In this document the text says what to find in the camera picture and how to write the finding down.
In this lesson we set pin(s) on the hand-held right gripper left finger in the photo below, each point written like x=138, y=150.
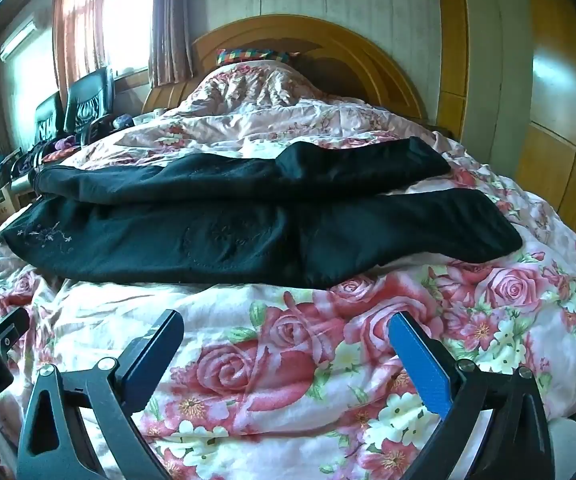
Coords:
x=154, y=360

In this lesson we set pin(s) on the floral pink blanket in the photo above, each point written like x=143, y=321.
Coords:
x=278, y=360

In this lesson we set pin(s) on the black pants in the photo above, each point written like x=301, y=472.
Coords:
x=218, y=230

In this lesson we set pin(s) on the reddish window curtain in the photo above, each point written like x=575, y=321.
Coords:
x=75, y=20
x=170, y=20

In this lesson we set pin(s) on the black leather chair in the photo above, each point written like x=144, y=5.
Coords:
x=88, y=100
x=48, y=117

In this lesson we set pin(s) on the white air conditioner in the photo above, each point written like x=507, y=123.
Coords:
x=18, y=37

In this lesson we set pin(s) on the pile of purple clothes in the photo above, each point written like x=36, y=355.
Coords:
x=63, y=146

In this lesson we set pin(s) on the wooden headboard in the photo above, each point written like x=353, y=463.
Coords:
x=358, y=55

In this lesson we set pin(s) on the wooden wardrobe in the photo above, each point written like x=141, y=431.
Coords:
x=558, y=85

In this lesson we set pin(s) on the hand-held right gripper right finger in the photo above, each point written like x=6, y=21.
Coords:
x=418, y=360

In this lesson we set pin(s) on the colourful checkered pillow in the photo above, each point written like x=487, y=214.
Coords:
x=248, y=55

